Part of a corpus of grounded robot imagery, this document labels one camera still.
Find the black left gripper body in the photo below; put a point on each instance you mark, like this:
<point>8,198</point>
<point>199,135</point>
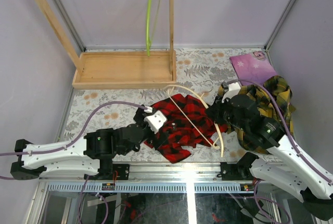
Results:
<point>150,132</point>

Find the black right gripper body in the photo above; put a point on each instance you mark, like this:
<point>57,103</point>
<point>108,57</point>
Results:
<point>228,115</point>

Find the red black plaid shirt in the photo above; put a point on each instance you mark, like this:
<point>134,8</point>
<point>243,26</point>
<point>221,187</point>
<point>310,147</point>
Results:
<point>180,132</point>

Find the yellow black plaid shirt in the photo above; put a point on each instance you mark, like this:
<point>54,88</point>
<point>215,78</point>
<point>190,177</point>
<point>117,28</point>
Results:
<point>279,89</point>

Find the cream wooden hanger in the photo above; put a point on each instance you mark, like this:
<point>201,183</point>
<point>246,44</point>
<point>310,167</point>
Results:
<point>218,144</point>

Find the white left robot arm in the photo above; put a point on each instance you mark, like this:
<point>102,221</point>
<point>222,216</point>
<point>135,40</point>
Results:
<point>89,157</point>

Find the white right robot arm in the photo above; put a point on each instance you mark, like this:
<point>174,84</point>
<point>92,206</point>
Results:
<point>308,181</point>

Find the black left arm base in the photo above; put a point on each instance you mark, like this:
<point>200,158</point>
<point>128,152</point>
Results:
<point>118,170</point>

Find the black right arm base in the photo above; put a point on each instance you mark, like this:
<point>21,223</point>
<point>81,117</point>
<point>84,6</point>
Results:
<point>234,172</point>

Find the green hanger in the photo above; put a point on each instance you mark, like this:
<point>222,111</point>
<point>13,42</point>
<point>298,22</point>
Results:
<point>150,33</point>

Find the purple folded cloth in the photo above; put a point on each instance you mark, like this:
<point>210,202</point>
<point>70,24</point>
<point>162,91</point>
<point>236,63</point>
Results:
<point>253,66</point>

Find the floral table mat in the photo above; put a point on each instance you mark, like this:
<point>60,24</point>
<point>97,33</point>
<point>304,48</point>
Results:
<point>200,69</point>

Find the wooden clothes rack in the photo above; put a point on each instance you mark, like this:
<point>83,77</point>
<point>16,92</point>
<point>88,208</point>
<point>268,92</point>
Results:
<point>117,70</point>

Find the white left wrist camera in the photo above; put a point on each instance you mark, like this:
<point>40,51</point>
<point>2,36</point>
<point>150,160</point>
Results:
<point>155,119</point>

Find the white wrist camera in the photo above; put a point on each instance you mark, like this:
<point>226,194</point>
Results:
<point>155,119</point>
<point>231,91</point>

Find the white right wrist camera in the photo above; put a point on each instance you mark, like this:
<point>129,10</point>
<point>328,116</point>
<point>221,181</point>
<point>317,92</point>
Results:
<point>231,91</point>

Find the aluminium front rail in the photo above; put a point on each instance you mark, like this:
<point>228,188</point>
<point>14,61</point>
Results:
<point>160,172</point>

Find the perforated cable duct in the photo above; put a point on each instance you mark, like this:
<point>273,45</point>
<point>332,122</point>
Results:
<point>130,187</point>

